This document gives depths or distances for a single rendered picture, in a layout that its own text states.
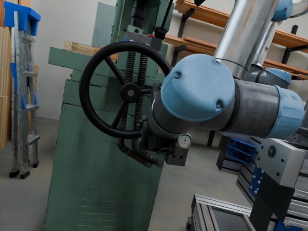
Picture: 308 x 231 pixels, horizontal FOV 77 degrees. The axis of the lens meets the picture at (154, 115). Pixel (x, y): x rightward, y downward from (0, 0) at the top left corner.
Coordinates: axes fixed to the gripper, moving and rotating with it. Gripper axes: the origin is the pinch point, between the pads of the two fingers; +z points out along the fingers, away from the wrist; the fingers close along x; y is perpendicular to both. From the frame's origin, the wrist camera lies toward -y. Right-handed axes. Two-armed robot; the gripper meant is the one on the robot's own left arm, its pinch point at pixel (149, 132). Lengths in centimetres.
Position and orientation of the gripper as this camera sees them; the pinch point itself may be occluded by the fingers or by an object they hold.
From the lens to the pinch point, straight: 54.4
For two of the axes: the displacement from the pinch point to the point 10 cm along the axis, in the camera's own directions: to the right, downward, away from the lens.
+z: -2.0, 3.1, 9.3
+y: -0.8, 9.4, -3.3
